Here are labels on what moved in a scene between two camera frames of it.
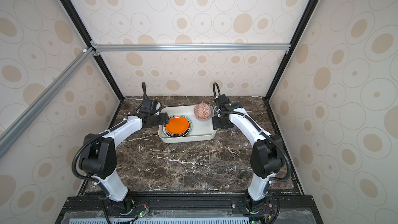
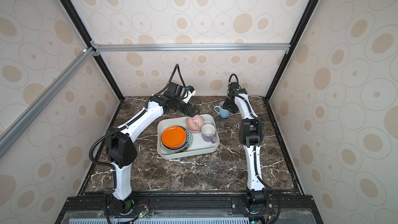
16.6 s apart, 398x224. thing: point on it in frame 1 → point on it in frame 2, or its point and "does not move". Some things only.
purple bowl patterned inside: [202, 111] → [195, 123]
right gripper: [215, 123] → [236, 110]
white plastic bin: [202, 129] → [199, 147]
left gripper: [165, 120] → [187, 112]
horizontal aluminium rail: [185, 47] does not move
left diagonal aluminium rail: [9, 136] does not move
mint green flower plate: [166, 133] → [176, 139]
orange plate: [177, 125] → [173, 137]
